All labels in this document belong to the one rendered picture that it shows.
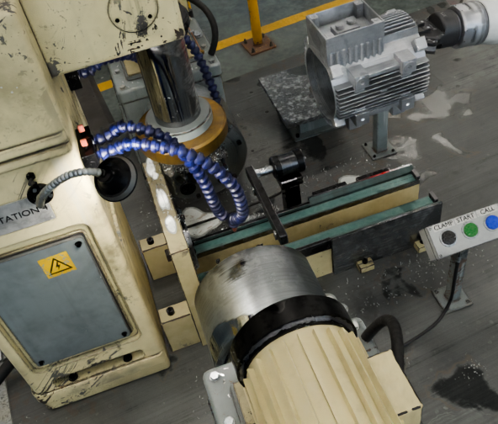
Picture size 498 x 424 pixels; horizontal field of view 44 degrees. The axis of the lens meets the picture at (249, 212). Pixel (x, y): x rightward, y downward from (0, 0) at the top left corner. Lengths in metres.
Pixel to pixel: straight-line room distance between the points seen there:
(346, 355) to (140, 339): 0.64
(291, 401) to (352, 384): 0.08
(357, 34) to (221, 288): 0.54
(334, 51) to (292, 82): 0.79
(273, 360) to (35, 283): 0.53
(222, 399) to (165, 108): 0.52
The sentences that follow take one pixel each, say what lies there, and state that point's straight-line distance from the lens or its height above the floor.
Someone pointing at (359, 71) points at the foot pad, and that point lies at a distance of 1.23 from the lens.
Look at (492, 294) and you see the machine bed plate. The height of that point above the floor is 0.80.
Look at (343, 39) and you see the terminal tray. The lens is 1.22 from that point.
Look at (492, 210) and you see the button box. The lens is 1.37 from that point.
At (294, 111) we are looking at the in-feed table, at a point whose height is 0.92.
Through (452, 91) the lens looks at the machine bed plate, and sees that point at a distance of 2.15.
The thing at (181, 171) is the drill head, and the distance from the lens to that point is 1.53.
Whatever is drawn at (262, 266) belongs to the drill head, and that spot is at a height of 1.16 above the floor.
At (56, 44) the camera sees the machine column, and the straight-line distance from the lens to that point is 0.99.
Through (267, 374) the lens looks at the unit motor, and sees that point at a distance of 0.84.
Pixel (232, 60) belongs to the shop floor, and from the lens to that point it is 3.88.
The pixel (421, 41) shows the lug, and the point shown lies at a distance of 1.29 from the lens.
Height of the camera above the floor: 2.06
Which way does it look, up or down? 46 degrees down
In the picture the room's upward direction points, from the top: 11 degrees counter-clockwise
